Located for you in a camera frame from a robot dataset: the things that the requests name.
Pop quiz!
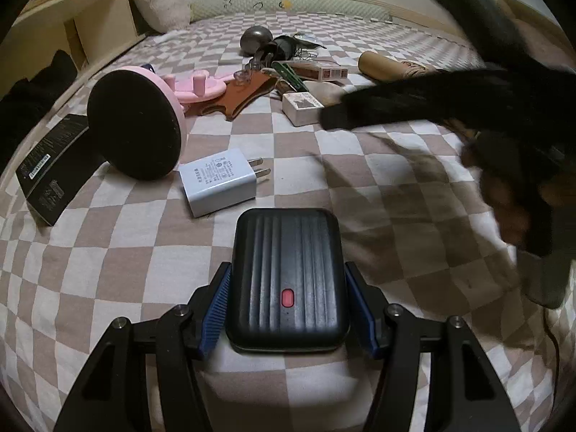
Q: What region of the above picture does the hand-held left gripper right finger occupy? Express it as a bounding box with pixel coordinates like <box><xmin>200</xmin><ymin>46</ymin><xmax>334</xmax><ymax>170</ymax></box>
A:
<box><xmin>344</xmin><ymin>261</ymin><xmax>523</xmax><ymax>432</ymax></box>

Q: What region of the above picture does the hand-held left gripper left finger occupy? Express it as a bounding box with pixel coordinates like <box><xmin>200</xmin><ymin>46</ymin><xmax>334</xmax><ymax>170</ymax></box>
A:
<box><xmin>53</xmin><ymin>261</ymin><xmax>235</xmax><ymax>432</ymax></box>

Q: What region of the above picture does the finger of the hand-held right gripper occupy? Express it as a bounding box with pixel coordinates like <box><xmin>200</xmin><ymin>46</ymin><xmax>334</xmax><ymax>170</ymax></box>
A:
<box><xmin>320</xmin><ymin>68</ymin><xmax>496</xmax><ymax>129</ymax></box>

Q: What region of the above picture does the black ribbed power bank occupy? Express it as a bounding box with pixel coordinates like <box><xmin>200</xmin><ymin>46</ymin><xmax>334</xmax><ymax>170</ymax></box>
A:
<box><xmin>225</xmin><ymin>208</ymin><xmax>352</xmax><ymax>354</ymax></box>

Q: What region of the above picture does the white charger plug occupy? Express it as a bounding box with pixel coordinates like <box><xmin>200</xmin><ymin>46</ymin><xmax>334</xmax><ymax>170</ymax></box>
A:
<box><xmin>179</xmin><ymin>148</ymin><xmax>271</xmax><ymax>217</ymax></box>

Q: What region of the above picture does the person's right hand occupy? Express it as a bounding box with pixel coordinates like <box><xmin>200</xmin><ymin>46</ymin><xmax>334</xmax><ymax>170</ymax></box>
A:
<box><xmin>463</xmin><ymin>135</ymin><xmax>552</xmax><ymax>253</ymax></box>

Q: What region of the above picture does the cardboard tube with twine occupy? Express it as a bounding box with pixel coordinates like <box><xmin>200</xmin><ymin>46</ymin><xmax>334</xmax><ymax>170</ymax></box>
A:
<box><xmin>359</xmin><ymin>51</ymin><xmax>439</xmax><ymax>82</ymax></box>

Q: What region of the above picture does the beige stone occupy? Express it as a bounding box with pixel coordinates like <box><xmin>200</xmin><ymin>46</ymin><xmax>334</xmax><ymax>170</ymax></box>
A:
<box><xmin>321</xmin><ymin>82</ymin><xmax>356</xmax><ymax>106</ymax></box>

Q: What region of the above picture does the pink card box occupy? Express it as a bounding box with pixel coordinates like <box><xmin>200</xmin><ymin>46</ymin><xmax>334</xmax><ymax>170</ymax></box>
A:
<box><xmin>272</xmin><ymin>60</ymin><xmax>348</xmax><ymax>82</ymax></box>

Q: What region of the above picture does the small white box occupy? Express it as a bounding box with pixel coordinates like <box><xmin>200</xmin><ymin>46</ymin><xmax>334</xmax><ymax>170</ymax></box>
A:
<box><xmin>282</xmin><ymin>92</ymin><xmax>325</xmax><ymax>126</ymax></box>

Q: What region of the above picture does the checkered blanket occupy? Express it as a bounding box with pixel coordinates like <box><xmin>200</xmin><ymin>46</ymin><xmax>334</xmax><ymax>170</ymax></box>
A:
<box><xmin>0</xmin><ymin>9</ymin><xmax>576</xmax><ymax>432</ymax></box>

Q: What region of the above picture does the green clothespin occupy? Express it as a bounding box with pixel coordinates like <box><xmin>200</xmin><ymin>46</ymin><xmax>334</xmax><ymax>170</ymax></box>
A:
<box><xmin>272</xmin><ymin>64</ymin><xmax>307</xmax><ymax>93</ymax></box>

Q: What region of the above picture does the black cylinder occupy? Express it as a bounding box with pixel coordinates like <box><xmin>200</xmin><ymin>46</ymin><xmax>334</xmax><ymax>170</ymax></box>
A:
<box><xmin>256</xmin><ymin>36</ymin><xmax>300</xmax><ymax>66</ymax></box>

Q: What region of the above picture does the dark metal ball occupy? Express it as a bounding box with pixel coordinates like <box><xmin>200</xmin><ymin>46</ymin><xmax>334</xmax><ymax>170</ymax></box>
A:
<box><xmin>240</xmin><ymin>26</ymin><xmax>274</xmax><ymax>57</ymax></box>

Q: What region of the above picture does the long green bolster pillow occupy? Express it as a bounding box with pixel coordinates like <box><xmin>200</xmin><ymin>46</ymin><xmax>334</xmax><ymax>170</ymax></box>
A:
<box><xmin>189</xmin><ymin>0</ymin><xmax>392</xmax><ymax>21</ymax></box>

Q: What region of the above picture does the brown leather piece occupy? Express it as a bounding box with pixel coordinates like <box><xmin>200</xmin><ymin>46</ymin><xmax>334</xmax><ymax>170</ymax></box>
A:
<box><xmin>184</xmin><ymin>74</ymin><xmax>275</xmax><ymax>120</ymax></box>

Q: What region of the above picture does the pink rabbit stand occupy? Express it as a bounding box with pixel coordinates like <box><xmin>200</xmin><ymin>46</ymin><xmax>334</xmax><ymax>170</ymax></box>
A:
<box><xmin>87</xmin><ymin>66</ymin><xmax>226</xmax><ymax>181</ymax></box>

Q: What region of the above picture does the flat black box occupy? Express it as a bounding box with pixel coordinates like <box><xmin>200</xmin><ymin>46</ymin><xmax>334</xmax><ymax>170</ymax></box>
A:
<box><xmin>15</xmin><ymin>114</ymin><xmax>109</xmax><ymax>227</ymax></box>

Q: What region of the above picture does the black cloth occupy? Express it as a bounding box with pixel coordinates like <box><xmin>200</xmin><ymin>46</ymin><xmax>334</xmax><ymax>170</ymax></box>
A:
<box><xmin>0</xmin><ymin>49</ymin><xmax>77</xmax><ymax>154</ymax></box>

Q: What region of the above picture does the wooden bedside shelf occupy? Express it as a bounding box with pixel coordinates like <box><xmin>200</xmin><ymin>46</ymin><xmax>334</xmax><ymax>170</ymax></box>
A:
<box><xmin>0</xmin><ymin>0</ymin><xmax>149</xmax><ymax>100</ymax></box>

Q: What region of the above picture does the wooden headboard rail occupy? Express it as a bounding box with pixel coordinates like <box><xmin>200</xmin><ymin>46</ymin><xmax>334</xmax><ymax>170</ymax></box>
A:
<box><xmin>299</xmin><ymin>0</ymin><xmax>473</xmax><ymax>41</ymax></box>

